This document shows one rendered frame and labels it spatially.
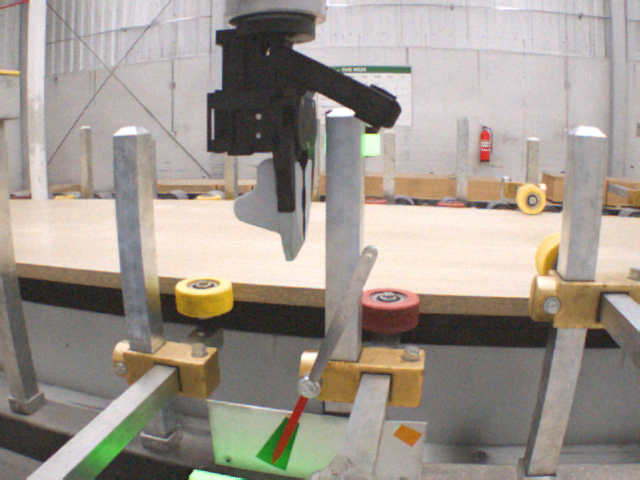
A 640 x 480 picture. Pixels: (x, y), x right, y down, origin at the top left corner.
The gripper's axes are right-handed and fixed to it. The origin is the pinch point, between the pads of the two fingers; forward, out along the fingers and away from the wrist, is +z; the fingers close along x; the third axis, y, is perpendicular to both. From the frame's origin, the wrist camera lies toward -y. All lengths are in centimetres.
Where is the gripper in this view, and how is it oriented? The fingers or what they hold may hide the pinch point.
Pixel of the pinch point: (298, 246)
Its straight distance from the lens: 46.2
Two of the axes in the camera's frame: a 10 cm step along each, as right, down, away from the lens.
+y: -9.8, -0.4, 2.0
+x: -2.0, 2.1, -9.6
